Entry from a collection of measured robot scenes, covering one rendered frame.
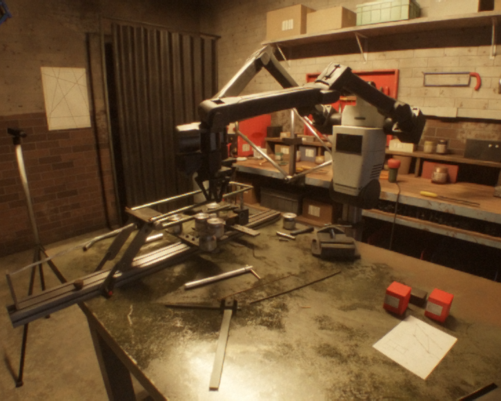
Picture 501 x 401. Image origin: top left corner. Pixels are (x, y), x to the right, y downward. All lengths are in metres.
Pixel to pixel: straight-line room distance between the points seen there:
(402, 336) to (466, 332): 0.14
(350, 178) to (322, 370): 1.05
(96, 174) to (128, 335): 3.05
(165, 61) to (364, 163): 2.61
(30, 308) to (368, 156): 1.31
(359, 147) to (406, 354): 0.98
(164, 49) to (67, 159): 1.52
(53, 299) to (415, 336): 0.77
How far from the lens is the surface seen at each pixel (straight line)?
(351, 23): 2.93
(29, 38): 3.52
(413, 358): 0.66
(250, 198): 2.73
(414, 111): 1.43
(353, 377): 0.59
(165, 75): 3.53
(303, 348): 0.62
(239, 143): 3.00
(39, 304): 0.80
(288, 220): 1.12
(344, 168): 1.49
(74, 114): 3.53
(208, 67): 3.90
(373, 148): 1.44
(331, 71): 1.03
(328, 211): 2.31
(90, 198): 3.66
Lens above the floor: 1.31
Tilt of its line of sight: 17 degrees down
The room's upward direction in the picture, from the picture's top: straight up
